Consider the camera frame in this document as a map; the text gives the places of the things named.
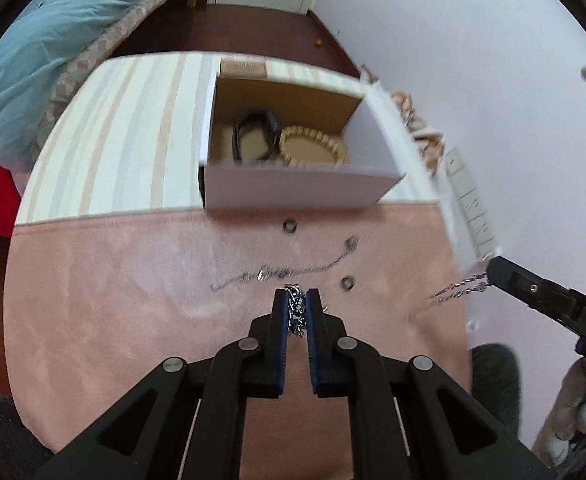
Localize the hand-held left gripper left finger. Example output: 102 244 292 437
33 288 290 480

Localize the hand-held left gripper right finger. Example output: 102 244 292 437
305 288 556 480

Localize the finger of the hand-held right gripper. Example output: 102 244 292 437
487 256 580 332

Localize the thick silver chain bracelet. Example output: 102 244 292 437
283 283 330 338

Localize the thin silver chain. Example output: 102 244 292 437
407 271 494 323

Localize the white cardboard box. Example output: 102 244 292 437
198 57 408 211

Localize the white power strip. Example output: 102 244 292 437
443 147 502 263

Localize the grey fuzzy cushion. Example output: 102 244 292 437
470 343 524 442

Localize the pile of pink shells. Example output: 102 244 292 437
359 64 448 177

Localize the patterned beige mattress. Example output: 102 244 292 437
36 0 208 147

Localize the light blue blanket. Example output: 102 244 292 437
0 0 194 161

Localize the long silver chain necklace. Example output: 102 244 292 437
210 249 350 294

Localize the wooden bead bracelet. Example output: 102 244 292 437
277 125 350 167

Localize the black band bracelet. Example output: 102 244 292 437
231 109 280 163

